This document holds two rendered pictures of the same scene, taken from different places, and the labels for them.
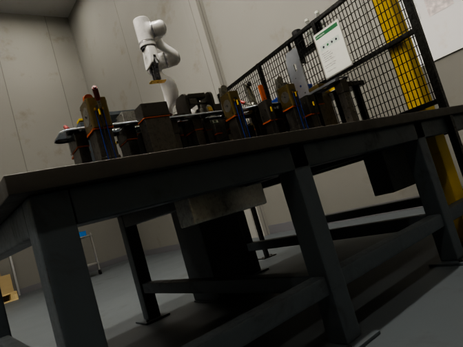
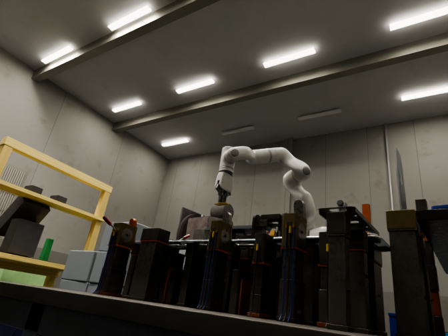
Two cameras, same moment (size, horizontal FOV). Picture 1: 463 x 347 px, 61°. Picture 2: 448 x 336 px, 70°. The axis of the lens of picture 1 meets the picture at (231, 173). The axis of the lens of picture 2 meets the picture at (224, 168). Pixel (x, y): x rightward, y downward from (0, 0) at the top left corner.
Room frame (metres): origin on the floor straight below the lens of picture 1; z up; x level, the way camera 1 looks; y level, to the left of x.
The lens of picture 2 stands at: (1.45, -1.38, 0.71)
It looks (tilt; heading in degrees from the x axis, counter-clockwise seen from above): 24 degrees up; 73
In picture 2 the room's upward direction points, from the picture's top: 8 degrees clockwise
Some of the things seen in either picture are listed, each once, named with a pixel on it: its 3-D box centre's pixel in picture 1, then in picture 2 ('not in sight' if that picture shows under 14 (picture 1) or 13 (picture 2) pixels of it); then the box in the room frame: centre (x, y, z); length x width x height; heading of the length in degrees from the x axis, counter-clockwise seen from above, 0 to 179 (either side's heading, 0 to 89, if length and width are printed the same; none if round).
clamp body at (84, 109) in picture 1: (105, 146); (115, 259); (1.48, 0.43, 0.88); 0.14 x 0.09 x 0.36; 34
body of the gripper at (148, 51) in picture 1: (151, 57); (225, 181); (1.95, 0.23, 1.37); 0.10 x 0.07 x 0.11; 29
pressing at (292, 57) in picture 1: (297, 77); (402, 194); (2.38, -0.55, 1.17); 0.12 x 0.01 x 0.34; 34
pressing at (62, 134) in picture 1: (200, 117); (227, 244); (1.96, 0.07, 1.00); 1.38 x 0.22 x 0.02; 124
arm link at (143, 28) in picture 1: (144, 30); (228, 158); (1.95, 0.22, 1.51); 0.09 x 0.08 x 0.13; 89
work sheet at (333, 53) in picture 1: (333, 49); not in sight; (2.46, -0.84, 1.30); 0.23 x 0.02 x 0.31; 34
